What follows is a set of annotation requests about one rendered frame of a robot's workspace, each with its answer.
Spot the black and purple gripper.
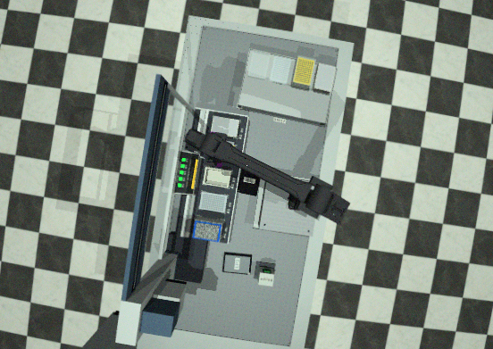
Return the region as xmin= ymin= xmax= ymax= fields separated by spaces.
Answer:
xmin=205 ymin=132 xmax=227 ymax=167

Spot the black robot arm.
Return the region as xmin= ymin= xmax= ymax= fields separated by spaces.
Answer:
xmin=185 ymin=128 xmax=350 ymax=225

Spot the grey tip rack with blue edge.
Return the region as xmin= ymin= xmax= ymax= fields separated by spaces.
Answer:
xmin=193 ymin=216 xmax=223 ymax=242

